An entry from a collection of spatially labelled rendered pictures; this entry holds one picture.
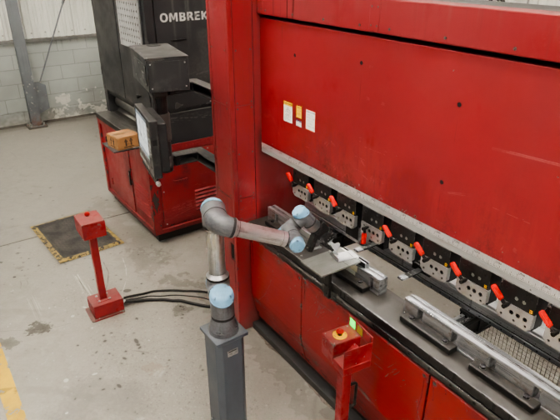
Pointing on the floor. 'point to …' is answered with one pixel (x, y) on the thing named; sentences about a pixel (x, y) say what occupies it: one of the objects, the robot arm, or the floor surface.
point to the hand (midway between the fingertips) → (332, 251)
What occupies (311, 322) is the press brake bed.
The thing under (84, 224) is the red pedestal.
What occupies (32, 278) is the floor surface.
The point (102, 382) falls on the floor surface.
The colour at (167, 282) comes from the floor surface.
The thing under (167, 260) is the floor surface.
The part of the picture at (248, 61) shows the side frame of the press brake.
